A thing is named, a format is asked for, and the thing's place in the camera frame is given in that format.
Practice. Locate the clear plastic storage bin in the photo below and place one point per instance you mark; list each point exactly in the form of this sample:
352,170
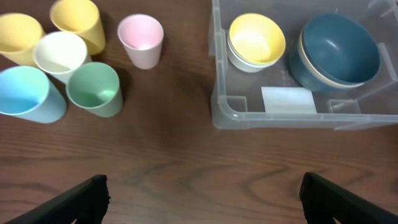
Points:
272,98

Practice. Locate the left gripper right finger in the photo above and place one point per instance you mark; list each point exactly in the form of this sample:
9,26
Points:
325,202

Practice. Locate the blue bowl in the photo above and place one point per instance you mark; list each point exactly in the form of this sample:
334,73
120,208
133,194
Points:
341,49
304,77

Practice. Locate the light blue cup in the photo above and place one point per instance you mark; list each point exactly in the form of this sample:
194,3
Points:
27,93

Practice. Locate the yellow cup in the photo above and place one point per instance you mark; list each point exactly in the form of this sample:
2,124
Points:
20,33
81,17

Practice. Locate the cream cup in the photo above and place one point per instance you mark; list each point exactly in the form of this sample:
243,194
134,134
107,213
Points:
60,54

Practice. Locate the pink cup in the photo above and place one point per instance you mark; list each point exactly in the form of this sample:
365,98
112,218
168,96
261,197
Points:
142,37

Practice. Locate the green cup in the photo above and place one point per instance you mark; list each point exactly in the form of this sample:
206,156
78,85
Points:
95,87

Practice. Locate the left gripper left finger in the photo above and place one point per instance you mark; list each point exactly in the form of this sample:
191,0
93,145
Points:
87,202

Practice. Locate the yellow bowl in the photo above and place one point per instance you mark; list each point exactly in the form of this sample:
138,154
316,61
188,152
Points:
253,23

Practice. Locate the light grey small bowl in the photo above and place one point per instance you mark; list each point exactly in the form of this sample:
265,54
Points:
242,62

